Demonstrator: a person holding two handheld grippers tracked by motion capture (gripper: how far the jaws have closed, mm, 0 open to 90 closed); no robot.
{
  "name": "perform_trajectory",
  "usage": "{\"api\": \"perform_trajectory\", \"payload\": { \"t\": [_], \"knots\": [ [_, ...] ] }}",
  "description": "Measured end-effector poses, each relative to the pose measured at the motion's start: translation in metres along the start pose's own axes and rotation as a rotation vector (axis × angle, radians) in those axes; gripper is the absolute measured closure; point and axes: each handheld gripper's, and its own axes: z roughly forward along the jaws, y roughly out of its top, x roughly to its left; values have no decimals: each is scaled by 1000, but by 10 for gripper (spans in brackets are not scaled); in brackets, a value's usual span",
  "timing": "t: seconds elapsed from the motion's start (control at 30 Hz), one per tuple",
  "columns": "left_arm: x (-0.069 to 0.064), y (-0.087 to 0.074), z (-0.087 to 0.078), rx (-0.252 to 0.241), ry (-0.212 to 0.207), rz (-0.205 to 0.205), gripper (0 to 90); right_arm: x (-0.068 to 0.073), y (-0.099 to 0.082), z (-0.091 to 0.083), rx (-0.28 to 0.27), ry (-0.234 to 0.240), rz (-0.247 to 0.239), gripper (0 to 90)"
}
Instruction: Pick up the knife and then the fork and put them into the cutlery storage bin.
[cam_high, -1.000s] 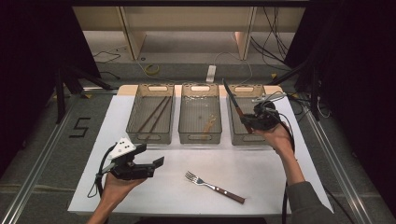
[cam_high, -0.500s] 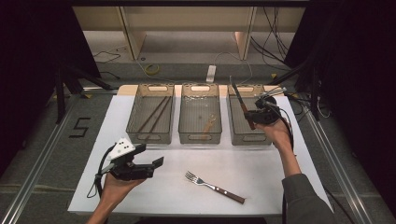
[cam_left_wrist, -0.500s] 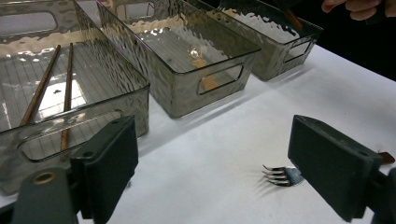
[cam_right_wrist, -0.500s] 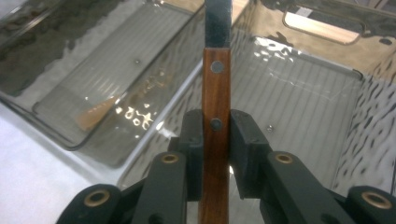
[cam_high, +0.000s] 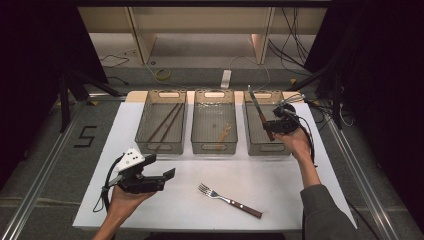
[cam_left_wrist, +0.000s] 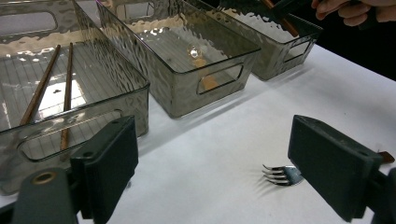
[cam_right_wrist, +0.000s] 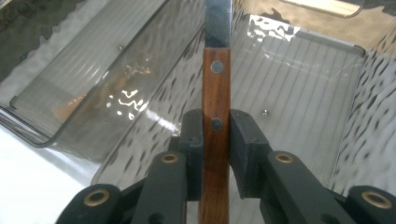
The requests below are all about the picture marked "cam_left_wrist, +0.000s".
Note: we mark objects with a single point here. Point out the brown wooden chopstick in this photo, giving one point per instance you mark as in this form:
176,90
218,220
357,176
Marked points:
40,87
67,90

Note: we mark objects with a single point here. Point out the smoky clear plastic bin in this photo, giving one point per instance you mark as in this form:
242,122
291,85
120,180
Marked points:
102,71
174,93
274,59

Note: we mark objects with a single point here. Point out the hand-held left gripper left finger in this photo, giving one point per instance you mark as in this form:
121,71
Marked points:
106,165

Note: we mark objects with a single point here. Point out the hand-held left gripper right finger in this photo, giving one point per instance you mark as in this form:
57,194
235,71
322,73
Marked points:
333,165

